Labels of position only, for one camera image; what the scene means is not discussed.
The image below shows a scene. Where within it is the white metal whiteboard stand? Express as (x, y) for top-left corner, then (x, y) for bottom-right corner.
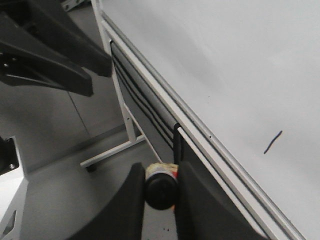
(80, 1), (178, 172)

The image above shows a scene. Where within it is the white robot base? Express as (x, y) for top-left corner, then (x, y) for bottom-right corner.
(0, 136), (28, 240)

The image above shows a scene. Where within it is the white black whiteboard marker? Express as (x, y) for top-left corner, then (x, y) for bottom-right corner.
(144, 162), (179, 210)

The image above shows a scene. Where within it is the white whiteboard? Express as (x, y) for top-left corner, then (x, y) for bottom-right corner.
(101, 0), (320, 240)

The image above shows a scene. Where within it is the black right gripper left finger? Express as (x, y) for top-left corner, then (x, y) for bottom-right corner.
(69, 162), (145, 240)

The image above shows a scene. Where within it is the grey panel with white rail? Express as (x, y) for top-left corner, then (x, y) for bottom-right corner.
(173, 123), (267, 240)

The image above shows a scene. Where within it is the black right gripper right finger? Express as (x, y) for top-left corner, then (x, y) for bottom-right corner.
(174, 162), (266, 240)

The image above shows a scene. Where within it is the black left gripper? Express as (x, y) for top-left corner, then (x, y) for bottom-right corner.
(0, 0), (112, 97)

